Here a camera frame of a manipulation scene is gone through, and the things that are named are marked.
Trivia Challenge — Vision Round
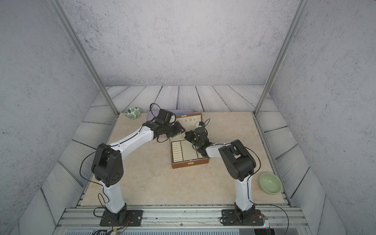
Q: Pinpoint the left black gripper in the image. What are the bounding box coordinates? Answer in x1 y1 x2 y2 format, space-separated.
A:
162 121 187 138

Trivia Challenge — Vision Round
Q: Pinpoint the brown wooden jewelry box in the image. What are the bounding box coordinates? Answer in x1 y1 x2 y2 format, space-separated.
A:
169 113 209 169

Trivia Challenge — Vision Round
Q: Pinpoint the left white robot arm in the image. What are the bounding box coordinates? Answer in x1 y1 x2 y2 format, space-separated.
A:
89 109 186 224

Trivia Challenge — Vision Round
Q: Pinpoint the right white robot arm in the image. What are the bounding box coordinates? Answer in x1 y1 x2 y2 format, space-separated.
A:
185 127 269 228

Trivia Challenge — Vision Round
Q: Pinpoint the lilac plastic tray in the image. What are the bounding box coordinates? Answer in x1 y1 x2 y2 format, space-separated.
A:
146 109 194 121

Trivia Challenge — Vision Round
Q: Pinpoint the green leaf pattern bowl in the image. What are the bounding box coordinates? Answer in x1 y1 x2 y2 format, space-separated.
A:
125 107 142 119

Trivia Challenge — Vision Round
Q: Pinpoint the pale green bowl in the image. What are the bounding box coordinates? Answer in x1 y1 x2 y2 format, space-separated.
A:
258 172 283 195

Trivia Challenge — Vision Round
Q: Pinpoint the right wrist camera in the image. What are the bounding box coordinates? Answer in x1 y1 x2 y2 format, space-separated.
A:
196 121 206 128

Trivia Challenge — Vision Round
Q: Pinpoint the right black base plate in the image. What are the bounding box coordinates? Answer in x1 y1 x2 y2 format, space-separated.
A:
219 209 265 227

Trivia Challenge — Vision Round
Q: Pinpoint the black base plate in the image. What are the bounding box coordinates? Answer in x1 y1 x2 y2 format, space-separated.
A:
99 209 144 227
219 209 265 227

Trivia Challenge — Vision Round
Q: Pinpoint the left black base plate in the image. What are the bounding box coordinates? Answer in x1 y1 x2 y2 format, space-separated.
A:
99 209 144 227

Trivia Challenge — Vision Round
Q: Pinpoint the left aluminium frame post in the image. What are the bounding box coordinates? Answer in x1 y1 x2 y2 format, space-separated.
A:
48 0 120 117

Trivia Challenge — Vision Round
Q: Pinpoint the aluminium frame post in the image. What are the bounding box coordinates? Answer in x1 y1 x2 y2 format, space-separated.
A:
48 0 120 117
254 0 309 116

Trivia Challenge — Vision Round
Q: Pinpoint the aluminium mounting rail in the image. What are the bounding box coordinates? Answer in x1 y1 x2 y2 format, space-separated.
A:
56 205 311 235

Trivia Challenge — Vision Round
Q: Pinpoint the right aluminium frame post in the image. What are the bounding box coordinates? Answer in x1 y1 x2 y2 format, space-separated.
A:
254 0 309 116

